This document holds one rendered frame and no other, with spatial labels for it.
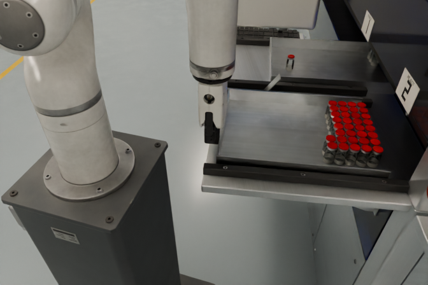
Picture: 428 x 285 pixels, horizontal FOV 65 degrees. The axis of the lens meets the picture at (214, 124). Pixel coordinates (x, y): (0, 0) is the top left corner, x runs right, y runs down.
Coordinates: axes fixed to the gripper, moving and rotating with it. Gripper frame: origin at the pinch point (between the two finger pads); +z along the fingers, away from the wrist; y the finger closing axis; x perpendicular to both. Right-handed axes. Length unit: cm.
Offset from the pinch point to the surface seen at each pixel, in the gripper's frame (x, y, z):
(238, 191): -6.6, -10.9, 4.8
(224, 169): -3.5, -7.8, 2.3
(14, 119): 148, 109, 93
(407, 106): -38.9, 4.1, -8.1
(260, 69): -10.2, 38.0, 4.2
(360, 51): -43, 53, 4
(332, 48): -34, 54, 3
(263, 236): -20, 38, 92
